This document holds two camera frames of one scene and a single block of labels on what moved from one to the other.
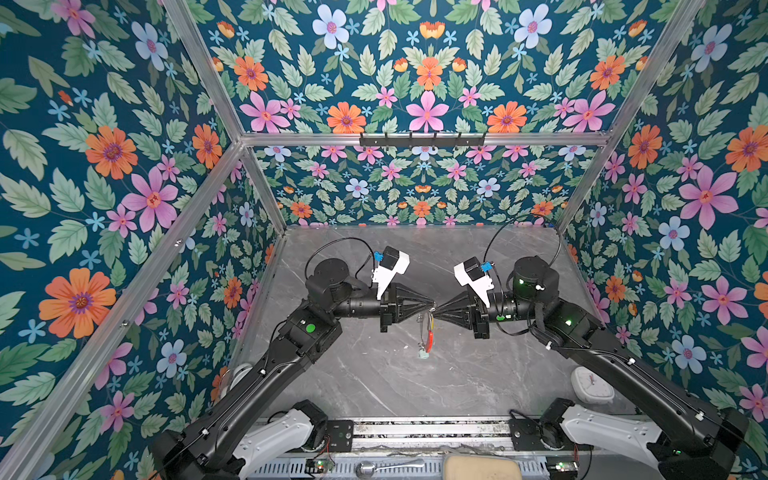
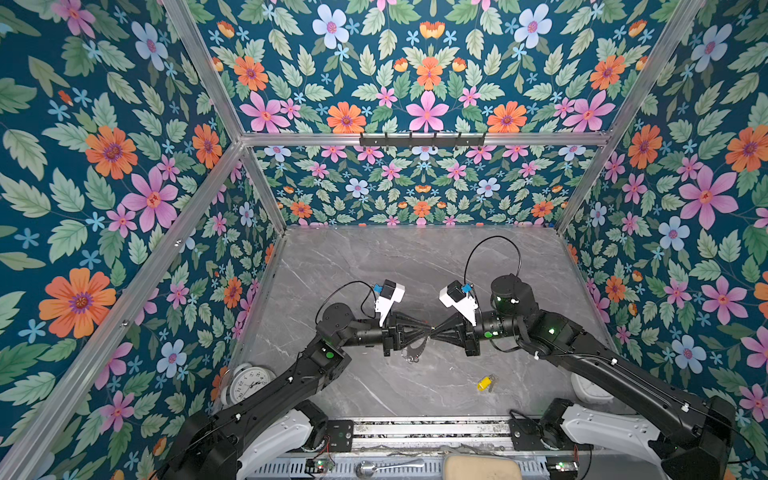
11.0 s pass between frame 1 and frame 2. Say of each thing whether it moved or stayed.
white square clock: stayed
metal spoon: stayed
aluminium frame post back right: stayed
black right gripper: moved
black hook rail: stayed
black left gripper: moved
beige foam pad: stayed
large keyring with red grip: moved
